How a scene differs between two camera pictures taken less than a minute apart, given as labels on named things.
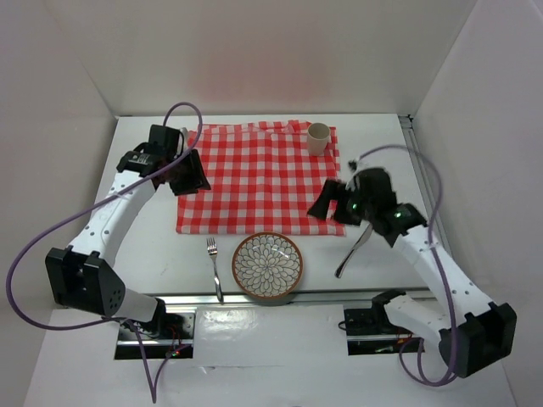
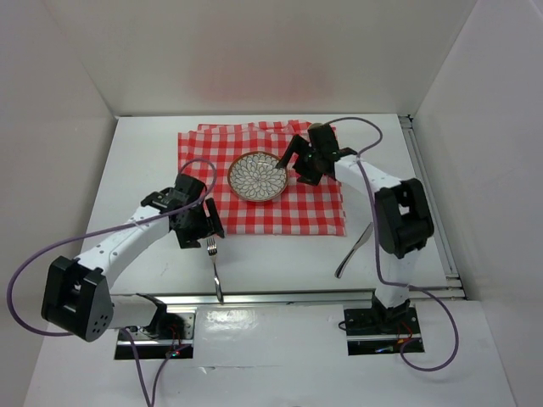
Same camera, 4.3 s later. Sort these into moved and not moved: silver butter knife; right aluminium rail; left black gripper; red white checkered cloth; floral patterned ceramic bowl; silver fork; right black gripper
Moved: left black gripper; floral patterned ceramic bowl; right black gripper
Not moved: silver fork; silver butter knife; right aluminium rail; red white checkered cloth
